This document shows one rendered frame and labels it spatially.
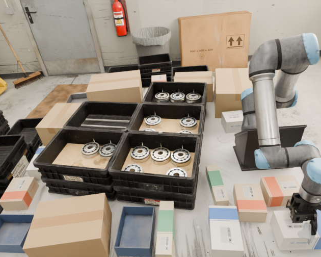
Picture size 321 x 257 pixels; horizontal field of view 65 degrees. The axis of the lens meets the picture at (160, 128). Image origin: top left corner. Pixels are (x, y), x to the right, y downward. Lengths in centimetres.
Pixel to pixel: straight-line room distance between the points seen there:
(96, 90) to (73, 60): 271
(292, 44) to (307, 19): 366
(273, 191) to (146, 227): 61
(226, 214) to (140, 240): 39
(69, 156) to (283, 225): 111
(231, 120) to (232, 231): 77
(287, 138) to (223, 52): 293
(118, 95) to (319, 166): 142
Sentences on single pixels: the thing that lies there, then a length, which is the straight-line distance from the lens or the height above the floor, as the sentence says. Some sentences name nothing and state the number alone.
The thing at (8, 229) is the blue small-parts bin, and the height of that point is 70.
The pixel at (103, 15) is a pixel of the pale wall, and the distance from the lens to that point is 430.
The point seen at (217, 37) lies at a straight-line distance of 415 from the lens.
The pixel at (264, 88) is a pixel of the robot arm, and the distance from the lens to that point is 103.
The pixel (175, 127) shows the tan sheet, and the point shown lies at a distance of 155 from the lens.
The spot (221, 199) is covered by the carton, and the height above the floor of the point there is 76.
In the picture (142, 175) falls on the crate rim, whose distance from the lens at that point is 115.
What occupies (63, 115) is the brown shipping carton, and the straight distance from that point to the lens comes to 184.
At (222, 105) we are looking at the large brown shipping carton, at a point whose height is 81.
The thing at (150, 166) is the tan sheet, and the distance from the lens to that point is 131.
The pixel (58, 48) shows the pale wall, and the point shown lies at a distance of 465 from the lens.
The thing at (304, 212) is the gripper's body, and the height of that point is 92.
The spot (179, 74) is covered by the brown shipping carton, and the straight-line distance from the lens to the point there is 211.
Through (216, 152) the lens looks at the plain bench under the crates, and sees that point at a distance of 157.
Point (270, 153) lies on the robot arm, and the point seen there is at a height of 110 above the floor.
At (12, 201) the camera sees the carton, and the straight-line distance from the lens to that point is 151.
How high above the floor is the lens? 176
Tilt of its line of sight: 37 degrees down
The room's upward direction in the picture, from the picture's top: 6 degrees counter-clockwise
